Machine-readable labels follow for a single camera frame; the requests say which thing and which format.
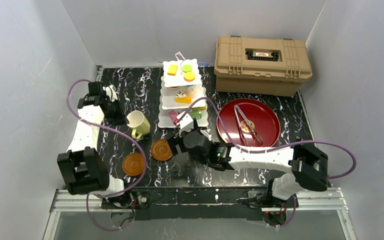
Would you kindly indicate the yellow triangular cake slice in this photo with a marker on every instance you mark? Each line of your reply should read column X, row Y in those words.
column 184, row 99

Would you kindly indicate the orange round cookie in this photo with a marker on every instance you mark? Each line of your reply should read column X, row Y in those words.
column 189, row 76

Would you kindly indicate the pink cake block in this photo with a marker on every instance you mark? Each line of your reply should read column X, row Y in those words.
column 173, row 115

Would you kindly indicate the yellow-green cup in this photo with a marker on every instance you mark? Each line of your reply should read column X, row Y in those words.
column 139, row 124

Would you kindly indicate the tan plastic toolbox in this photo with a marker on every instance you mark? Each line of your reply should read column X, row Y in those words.
column 276, row 67

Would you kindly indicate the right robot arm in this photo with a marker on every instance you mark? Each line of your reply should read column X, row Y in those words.
column 304, row 165

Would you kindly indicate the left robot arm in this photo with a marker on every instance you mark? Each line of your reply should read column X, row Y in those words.
column 81, row 166

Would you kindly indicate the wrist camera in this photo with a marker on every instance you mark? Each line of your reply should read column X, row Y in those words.
column 186, row 124
column 111, row 93

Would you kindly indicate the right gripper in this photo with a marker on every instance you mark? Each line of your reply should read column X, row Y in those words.
column 179, row 142

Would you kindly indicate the brown wooden coaster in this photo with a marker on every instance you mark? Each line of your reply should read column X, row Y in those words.
column 133, row 164
column 161, row 151

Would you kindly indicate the silver metal tongs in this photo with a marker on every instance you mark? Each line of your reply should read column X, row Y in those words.
column 240, row 118

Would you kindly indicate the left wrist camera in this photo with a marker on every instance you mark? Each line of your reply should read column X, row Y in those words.
column 111, row 93

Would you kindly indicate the beige round macaron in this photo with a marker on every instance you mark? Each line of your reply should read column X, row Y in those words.
column 191, row 92

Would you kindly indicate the white three-tier cake stand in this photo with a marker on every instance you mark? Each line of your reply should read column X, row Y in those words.
column 167, row 96

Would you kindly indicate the green swirl roll cake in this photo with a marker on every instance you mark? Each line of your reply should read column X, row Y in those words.
column 196, row 115

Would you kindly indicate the green round cookie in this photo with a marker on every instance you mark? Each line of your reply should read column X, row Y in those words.
column 187, row 68

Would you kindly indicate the red round tray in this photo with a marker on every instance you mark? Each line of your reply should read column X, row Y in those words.
column 266, row 122

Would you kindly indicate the white mug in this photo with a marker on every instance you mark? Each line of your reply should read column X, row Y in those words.
column 206, row 134

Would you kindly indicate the brown round cookie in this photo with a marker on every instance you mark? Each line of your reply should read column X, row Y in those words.
column 245, row 127

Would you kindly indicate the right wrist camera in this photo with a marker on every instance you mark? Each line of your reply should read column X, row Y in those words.
column 186, row 124

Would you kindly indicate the orange rectangular biscuit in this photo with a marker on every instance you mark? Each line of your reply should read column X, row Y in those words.
column 172, row 69

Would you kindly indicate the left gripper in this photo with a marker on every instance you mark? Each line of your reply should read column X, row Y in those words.
column 115, row 110

